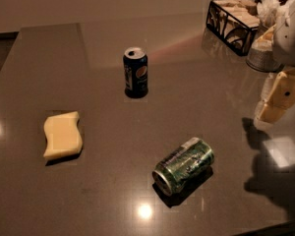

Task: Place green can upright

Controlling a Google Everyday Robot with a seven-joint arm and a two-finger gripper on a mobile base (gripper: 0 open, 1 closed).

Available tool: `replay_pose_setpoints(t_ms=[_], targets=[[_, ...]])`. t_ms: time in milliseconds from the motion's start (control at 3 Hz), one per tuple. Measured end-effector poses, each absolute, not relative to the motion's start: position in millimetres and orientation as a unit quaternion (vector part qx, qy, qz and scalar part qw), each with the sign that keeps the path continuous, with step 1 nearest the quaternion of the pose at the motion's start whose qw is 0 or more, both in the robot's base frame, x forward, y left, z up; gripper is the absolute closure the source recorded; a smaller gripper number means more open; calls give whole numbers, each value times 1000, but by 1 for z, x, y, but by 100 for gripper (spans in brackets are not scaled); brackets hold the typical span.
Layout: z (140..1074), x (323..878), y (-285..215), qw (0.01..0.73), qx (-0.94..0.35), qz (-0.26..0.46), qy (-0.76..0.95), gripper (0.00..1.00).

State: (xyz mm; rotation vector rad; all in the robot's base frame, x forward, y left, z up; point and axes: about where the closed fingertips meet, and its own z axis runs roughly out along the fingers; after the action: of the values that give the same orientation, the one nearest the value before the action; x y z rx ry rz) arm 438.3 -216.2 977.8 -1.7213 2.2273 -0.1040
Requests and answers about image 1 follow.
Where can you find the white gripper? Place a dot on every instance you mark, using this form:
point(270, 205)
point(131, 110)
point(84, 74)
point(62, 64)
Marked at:
point(290, 39)

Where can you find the green soda can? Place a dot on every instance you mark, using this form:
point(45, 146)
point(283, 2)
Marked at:
point(185, 163)

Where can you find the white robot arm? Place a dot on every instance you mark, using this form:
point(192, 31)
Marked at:
point(293, 4)

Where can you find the blue Pepsi can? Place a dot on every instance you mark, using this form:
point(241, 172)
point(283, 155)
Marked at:
point(135, 63)

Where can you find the silver foil cup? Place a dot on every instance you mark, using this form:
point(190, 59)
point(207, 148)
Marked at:
point(260, 55)

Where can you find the yellow sponge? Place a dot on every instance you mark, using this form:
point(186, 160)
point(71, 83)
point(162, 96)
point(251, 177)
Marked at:
point(62, 135)

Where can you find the black wire napkin basket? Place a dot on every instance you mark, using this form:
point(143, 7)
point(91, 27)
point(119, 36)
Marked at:
point(235, 22)

